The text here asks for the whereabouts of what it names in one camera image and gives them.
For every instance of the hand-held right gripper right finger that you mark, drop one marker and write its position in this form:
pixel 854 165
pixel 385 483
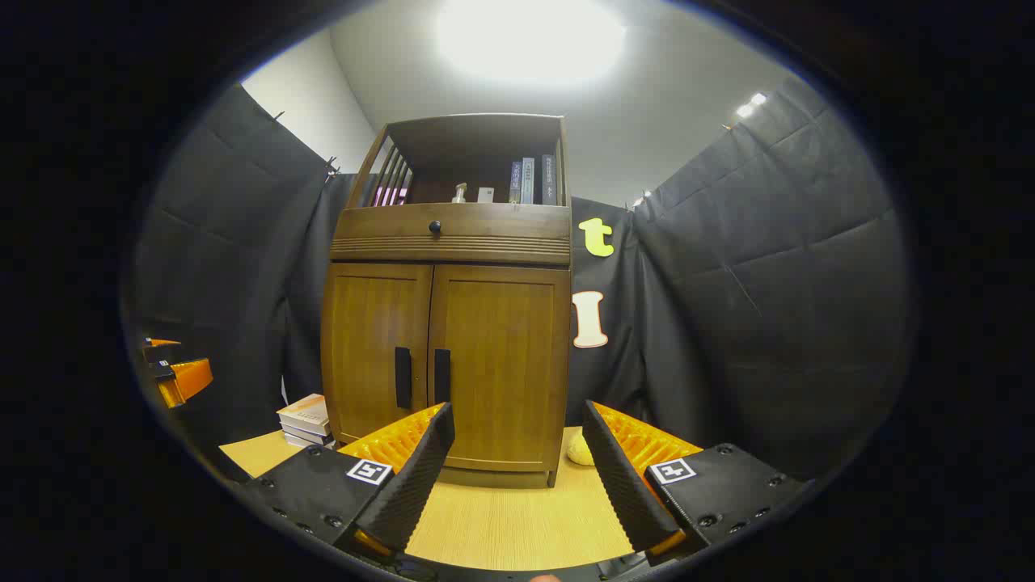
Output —
pixel 623 485

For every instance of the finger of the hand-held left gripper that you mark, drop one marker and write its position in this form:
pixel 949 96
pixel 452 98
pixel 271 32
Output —
pixel 162 343
pixel 190 380

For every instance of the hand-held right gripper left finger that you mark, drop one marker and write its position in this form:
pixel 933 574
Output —
pixel 412 485

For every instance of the wooden cabinet door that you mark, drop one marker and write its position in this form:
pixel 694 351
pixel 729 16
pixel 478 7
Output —
pixel 501 347
pixel 364 339

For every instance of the wooden double-door shoe cabinet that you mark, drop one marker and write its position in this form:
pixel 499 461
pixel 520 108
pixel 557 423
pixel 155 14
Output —
pixel 477 145

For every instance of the cream round object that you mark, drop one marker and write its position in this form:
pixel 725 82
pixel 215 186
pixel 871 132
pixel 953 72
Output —
pixel 580 453

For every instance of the white orange cover book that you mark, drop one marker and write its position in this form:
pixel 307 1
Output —
pixel 303 410

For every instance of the black backdrop cloth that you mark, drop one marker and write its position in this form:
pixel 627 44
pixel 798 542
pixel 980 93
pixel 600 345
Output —
pixel 768 283

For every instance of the wooden drawer with black knob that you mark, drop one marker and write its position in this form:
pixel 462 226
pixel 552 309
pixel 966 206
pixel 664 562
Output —
pixel 501 222

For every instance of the dark grey shelf book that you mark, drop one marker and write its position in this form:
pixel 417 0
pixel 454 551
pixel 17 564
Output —
pixel 549 179

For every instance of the grey blue shelf book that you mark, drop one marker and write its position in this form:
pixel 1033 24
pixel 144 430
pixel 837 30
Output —
pixel 528 180

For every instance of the dark blue shelf book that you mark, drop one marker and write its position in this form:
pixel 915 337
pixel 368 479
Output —
pixel 516 182

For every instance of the small ceiling light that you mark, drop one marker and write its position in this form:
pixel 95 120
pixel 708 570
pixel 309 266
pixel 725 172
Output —
pixel 750 105

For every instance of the large ceiling light panel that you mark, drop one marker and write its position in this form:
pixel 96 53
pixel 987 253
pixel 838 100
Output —
pixel 530 36

